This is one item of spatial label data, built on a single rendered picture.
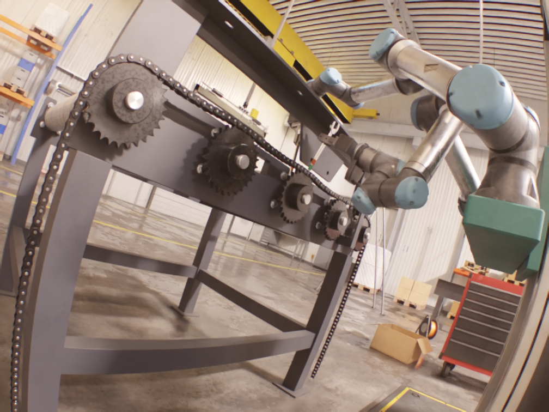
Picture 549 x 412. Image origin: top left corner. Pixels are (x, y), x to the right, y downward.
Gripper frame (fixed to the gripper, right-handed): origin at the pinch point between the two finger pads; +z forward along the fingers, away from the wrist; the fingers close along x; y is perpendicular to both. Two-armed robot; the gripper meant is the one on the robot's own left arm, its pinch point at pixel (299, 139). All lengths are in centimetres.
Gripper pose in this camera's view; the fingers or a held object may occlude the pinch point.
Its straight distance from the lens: 115.6
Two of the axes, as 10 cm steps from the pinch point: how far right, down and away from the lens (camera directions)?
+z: -2.5, 8.8, -4.1
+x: 8.4, -0.2, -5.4
